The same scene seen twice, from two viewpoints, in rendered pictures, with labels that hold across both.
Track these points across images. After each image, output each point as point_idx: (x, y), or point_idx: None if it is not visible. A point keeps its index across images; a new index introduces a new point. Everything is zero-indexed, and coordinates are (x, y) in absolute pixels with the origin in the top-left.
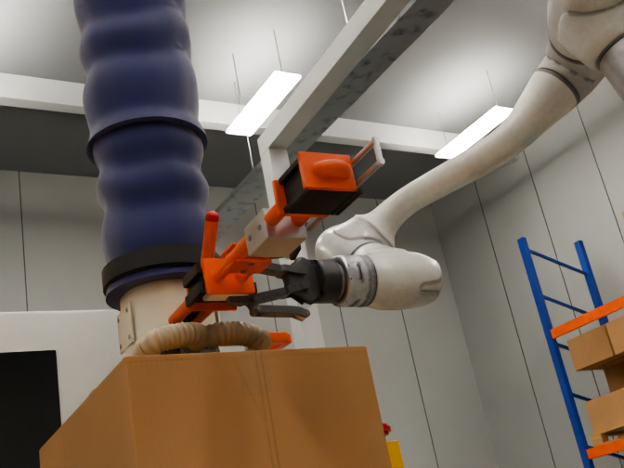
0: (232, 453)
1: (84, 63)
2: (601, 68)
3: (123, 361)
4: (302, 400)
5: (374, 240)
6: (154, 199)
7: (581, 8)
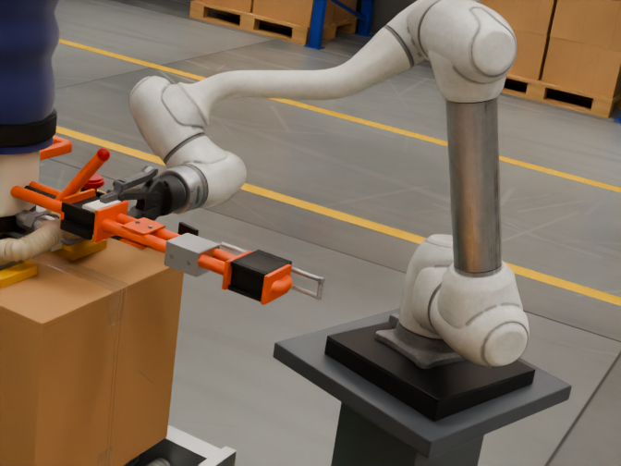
0: (92, 374)
1: None
2: (447, 103)
3: (38, 324)
4: (139, 319)
5: (199, 127)
6: (20, 68)
7: (465, 75)
